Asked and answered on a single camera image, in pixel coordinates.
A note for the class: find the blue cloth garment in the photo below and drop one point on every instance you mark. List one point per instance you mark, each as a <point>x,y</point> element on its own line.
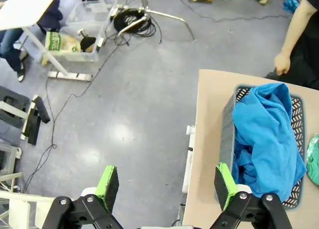
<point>269,139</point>
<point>243,164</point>

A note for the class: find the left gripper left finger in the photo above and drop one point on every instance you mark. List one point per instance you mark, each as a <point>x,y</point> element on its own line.
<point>109,189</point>

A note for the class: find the green and white bag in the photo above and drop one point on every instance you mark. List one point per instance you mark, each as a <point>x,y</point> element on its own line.
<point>53,42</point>

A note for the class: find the grey metal rack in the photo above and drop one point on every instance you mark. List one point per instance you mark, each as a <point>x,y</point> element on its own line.
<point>5,159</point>

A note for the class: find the grey plastic lattice basket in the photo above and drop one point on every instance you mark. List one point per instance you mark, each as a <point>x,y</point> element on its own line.
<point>225,129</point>

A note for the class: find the person in black t-shirt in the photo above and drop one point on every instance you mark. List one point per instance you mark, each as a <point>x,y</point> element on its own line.
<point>309,52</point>

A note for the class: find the white side table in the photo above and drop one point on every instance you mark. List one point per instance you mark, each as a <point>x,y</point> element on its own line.
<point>27,7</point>

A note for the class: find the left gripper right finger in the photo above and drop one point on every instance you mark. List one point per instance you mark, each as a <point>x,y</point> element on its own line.
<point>224,186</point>

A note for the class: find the white metal frame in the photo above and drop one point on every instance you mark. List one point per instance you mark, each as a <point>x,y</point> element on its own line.
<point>20,209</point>

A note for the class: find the clear bin with clutter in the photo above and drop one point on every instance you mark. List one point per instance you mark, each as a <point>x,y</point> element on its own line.
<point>82,14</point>

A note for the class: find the green cloth garment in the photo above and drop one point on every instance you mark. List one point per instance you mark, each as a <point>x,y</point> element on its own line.
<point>314,159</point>

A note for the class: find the white work table leg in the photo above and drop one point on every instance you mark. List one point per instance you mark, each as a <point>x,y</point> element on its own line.
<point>190,159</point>

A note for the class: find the person's right hand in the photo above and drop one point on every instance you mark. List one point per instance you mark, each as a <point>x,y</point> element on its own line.
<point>282,63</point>

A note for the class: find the grey foam block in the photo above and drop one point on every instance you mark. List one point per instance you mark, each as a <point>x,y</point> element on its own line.
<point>10,106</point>

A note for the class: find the black padded stand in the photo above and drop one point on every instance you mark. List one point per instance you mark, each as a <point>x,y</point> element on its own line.
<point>37,119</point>

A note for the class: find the person's right forearm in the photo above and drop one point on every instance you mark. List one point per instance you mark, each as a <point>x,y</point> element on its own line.
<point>296,27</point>

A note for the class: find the blue crumpled cloth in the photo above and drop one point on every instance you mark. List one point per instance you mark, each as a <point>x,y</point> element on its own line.
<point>290,3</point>

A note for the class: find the person in blue jeans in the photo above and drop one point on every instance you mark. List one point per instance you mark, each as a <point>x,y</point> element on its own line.
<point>10,47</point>

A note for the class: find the black backpack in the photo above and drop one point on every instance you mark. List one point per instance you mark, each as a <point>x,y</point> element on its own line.
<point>51,14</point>

